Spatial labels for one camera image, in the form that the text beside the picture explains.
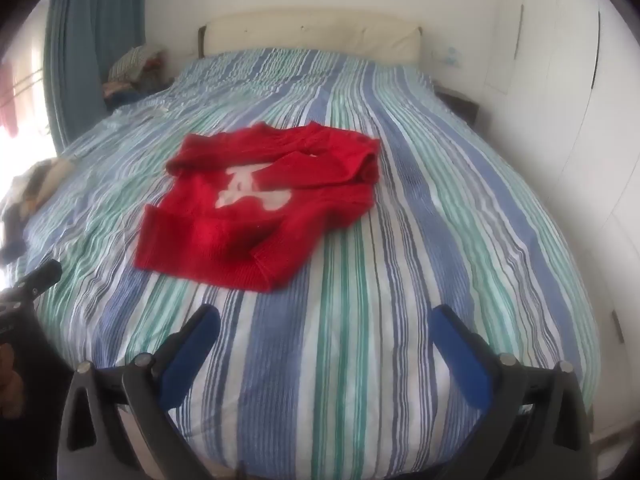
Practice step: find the wall socket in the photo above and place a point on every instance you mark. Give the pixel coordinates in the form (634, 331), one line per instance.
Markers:
(450, 55)

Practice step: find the striped bed sheet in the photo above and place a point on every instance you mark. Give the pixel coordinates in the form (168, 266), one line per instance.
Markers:
(360, 270)

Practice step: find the brown cushion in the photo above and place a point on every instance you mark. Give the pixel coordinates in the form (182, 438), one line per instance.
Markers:
(35, 185)

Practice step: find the cream pillow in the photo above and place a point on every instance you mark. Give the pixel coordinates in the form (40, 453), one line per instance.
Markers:
(310, 35)

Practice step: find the hanging red cloth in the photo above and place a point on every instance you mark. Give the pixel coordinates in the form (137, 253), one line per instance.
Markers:
(7, 105)

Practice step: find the dark wooden nightstand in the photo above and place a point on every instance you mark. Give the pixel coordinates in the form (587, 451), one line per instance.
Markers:
(457, 102)

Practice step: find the pile of folded clothes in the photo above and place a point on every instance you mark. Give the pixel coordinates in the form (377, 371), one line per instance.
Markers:
(137, 72)

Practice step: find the blue curtain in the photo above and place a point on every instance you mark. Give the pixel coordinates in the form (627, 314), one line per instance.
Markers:
(80, 40)

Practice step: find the white wardrobe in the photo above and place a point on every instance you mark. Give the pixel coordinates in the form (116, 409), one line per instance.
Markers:
(565, 90)

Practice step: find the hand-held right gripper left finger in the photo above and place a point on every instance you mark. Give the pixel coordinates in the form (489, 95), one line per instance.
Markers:
(192, 355)

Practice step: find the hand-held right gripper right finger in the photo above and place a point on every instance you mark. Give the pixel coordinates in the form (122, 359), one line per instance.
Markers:
(460, 355)

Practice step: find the person's left hand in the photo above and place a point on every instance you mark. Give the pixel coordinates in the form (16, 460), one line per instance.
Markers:
(9, 380)

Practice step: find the red knitted sweater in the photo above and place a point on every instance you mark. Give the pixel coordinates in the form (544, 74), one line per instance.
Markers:
(210, 230)

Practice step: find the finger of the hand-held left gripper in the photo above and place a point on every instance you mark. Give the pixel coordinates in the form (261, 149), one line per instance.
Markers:
(42, 275)

